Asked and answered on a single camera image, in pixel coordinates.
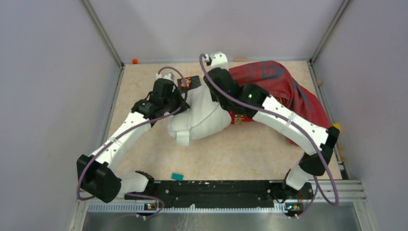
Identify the red patterned pillowcase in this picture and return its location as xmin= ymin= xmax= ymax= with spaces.
xmin=229 ymin=61 xmax=331 ymax=128

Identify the wooden peg at back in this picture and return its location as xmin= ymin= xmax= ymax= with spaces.
xmin=234 ymin=58 xmax=248 ymax=62

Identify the aluminium front rail frame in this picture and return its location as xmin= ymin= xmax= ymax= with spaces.
xmin=69 ymin=180 xmax=379 ymax=231

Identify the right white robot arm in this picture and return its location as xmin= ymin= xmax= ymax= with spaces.
xmin=204 ymin=67 xmax=340 ymax=198

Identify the teal small block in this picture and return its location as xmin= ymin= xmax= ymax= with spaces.
xmin=171 ymin=173 xmax=184 ymax=181

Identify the wooden peg lower right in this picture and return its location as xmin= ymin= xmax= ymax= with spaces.
xmin=338 ymin=146 xmax=347 ymax=162

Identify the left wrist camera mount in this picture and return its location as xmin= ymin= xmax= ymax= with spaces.
xmin=156 ymin=72 xmax=175 ymax=82

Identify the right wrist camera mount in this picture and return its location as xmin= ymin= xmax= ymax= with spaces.
xmin=204 ymin=51 xmax=229 ymax=70

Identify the yellow small block right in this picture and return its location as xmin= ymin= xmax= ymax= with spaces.
xmin=332 ymin=123 xmax=341 ymax=130

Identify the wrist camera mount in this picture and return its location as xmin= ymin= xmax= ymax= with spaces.
xmin=156 ymin=72 xmax=175 ymax=82
xmin=204 ymin=51 xmax=229 ymax=70

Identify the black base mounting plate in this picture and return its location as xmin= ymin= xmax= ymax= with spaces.
xmin=142 ymin=180 xmax=312 ymax=208

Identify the white pillow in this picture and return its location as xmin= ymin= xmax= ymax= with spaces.
xmin=166 ymin=85 xmax=231 ymax=146

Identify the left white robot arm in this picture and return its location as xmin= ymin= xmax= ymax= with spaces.
xmin=76 ymin=77 xmax=189 ymax=203

